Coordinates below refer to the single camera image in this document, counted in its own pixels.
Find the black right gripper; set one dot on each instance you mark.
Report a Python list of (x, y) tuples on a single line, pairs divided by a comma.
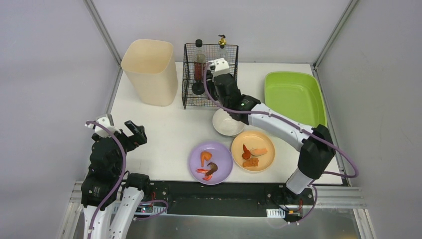
[(214, 80)]

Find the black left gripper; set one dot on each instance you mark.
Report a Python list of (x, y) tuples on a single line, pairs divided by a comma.
[(131, 138)]

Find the soy sauce bottle red label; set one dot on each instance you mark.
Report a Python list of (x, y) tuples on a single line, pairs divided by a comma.
[(199, 60)]

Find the clear bottle gold pump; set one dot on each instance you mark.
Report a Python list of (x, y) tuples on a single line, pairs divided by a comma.
[(222, 51)]

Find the beige plastic bin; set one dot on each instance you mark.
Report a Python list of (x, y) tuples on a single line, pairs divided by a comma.
[(150, 67)]

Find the orange plastic plate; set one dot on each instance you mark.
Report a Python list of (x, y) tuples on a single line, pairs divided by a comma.
[(253, 140)]

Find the white shaker black spout lid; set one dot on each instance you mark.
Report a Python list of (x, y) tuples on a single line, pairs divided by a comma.
[(198, 93)]

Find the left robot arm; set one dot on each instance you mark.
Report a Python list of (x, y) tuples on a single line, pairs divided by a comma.
[(110, 195)]

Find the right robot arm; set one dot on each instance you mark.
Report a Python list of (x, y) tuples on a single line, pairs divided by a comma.
[(314, 144)]

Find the white ceramic bowl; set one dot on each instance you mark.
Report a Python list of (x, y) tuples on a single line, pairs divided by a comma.
[(225, 125)]

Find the orange shrimp food piece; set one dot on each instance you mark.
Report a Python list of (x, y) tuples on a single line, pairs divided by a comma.
[(205, 156)]

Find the salmon sushi food piece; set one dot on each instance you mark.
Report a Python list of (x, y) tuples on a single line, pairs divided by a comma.
[(258, 152)]

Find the brown mushroom food piece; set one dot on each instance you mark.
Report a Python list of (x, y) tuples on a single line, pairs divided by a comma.
[(213, 169)]

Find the green plastic tub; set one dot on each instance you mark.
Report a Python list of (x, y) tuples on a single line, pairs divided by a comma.
[(295, 95)]

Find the fried chicken food piece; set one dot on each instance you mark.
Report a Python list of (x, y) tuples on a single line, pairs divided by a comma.
[(251, 162)]

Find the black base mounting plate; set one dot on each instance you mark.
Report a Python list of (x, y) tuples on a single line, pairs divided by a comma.
[(224, 199)]

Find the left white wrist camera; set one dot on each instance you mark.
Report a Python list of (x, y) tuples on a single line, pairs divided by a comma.
[(104, 120)]

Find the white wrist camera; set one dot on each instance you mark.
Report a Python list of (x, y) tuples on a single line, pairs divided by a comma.
[(219, 66), (104, 120)]

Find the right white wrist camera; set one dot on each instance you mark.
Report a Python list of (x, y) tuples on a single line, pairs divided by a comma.
[(219, 66)]

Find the black wire basket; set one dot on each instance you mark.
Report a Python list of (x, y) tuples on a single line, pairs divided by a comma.
[(189, 82)]

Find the aluminium frame rail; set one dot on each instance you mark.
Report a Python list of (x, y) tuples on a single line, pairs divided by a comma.
[(101, 27)]

